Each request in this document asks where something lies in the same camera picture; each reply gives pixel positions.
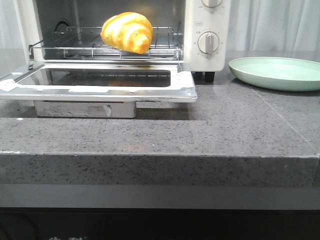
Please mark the yellow orange croissant bread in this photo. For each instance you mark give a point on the yellow orange croissant bread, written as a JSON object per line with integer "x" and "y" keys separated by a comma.
{"x": 128, "y": 31}

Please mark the open oven glass door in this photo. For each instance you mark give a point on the open oven glass door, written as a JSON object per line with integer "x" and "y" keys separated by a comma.
{"x": 97, "y": 89}

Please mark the grey lower oven knob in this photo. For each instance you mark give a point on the grey lower oven knob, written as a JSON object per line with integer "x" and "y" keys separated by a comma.
{"x": 208, "y": 42}

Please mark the grey oven knob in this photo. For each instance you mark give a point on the grey oven knob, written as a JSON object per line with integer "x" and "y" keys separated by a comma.
{"x": 208, "y": 42}
{"x": 211, "y": 3}

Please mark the white toaster oven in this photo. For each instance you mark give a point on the white toaster oven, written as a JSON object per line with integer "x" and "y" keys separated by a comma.
{"x": 192, "y": 32}

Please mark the grey upper oven knob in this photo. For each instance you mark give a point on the grey upper oven knob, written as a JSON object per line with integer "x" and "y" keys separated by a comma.
{"x": 211, "y": 3}

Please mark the light green round plate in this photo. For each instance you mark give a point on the light green round plate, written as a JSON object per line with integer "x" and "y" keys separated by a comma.
{"x": 277, "y": 73}

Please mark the metal wire oven rack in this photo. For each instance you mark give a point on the metal wire oven rack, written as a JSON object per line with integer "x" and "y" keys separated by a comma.
{"x": 85, "y": 43}

